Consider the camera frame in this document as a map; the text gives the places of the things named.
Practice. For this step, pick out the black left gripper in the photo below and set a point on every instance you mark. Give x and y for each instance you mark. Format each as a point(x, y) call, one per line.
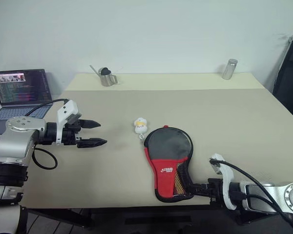
point(69, 136)

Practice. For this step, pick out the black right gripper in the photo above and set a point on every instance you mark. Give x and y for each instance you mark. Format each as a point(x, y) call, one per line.
point(216, 190)

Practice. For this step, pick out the black red paddle case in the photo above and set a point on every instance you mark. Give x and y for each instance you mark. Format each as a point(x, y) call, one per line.
point(164, 173)

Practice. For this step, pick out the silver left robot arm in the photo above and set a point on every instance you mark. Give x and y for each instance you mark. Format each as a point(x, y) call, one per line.
point(17, 136)

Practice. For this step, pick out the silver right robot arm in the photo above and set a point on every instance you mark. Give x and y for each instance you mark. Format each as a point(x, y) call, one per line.
point(283, 195)

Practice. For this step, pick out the black lump in cup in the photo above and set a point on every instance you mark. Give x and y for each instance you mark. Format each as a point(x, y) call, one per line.
point(105, 71)

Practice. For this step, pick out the thin white stick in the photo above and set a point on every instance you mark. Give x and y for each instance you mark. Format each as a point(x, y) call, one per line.
point(94, 69)

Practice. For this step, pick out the open laptop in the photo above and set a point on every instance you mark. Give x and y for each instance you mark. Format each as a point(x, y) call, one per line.
point(22, 87)

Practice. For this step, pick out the silver robot torso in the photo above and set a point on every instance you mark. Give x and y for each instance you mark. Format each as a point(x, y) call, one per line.
point(2, 219)

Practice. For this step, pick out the black office chair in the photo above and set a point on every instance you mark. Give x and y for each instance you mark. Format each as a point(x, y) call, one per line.
point(290, 80)

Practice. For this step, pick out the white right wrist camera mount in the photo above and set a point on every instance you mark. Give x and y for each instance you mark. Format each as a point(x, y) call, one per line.
point(227, 180)

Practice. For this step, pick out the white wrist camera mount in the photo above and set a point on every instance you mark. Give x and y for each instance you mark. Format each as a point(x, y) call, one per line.
point(68, 108)
point(227, 180)

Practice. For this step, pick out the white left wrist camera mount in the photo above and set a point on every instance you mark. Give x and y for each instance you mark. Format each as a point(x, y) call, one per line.
point(68, 108)

